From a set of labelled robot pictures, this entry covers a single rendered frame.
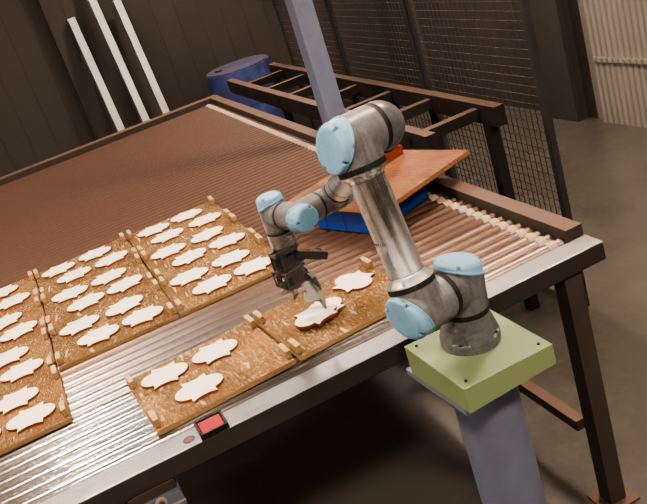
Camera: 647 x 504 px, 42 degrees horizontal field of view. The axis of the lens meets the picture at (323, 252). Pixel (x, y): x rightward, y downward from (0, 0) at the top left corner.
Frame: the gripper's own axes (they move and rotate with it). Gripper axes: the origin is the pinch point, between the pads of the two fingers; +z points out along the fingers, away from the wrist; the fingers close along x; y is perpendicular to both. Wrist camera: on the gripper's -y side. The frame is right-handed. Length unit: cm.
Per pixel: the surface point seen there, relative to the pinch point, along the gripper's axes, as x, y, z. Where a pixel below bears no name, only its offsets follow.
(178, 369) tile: -20.4, 36.9, 5.2
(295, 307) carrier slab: -14.8, -2.8, 6.1
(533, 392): 10, -67, 73
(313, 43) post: -138, -129, -41
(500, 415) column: 58, -6, 24
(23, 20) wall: -527, -142, -81
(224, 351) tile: -14.4, 24.4, 5.2
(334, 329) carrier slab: 8.7, 1.0, 6.2
